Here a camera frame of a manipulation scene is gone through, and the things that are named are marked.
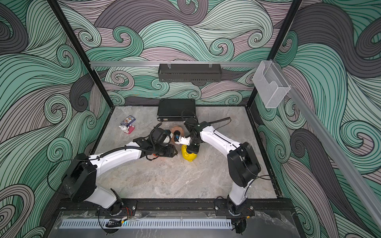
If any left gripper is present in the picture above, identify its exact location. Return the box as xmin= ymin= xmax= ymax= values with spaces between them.
xmin=153 ymin=144 xmax=179 ymax=158

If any yellow piggy bank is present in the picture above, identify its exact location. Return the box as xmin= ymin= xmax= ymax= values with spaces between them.
xmin=181 ymin=145 xmax=197 ymax=162

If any pink piggy bank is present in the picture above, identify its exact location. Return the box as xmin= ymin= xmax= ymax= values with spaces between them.
xmin=170 ymin=126 xmax=185 ymax=140

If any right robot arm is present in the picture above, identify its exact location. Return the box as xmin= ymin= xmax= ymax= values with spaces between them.
xmin=184 ymin=120 xmax=261 ymax=216

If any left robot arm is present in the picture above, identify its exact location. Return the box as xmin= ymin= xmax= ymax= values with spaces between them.
xmin=62 ymin=137 xmax=178 ymax=216

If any black case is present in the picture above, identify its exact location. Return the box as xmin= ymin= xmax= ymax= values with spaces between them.
xmin=157 ymin=99 xmax=196 ymax=122

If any white pink bunny toy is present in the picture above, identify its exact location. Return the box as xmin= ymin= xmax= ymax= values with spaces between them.
xmin=119 ymin=125 xmax=135 ymax=134

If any card box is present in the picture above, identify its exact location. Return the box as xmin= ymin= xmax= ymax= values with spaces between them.
xmin=121 ymin=115 xmax=136 ymax=127

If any clear plastic holder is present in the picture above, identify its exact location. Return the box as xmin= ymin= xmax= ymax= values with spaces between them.
xmin=253 ymin=60 xmax=290 ymax=109

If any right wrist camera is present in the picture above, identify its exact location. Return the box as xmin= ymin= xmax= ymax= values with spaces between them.
xmin=174 ymin=134 xmax=191 ymax=146

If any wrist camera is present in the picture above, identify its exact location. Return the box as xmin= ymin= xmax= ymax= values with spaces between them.
xmin=150 ymin=128 xmax=172 ymax=146
xmin=174 ymin=134 xmax=191 ymax=146

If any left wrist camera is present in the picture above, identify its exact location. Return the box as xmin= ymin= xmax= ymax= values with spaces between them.
xmin=150 ymin=128 xmax=172 ymax=146

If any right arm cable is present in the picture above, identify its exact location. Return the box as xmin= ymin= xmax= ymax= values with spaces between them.
xmin=181 ymin=109 xmax=232 ymax=126

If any black wall shelf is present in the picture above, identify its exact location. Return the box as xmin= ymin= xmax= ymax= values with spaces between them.
xmin=158 ymin=63 xmax=222 ymax=83

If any aluminium rail back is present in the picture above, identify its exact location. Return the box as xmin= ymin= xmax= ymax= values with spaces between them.
xmin=89 ymin=60 xmax=263 ymax=68

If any aluminium rail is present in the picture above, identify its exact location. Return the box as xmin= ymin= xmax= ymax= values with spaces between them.
xmin=89 ymin=60 xmax=263 ymax=68
xmin=273 ymin=61 xmax=381 ymax=228

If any white cable duct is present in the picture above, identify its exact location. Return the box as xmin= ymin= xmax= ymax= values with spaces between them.
xmin=59 ymin=218 xmax=232 ymax=230

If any aluminium rail right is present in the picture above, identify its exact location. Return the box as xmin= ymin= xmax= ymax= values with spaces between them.
xmin=273 ymin=61 xmax=381 ymax=228

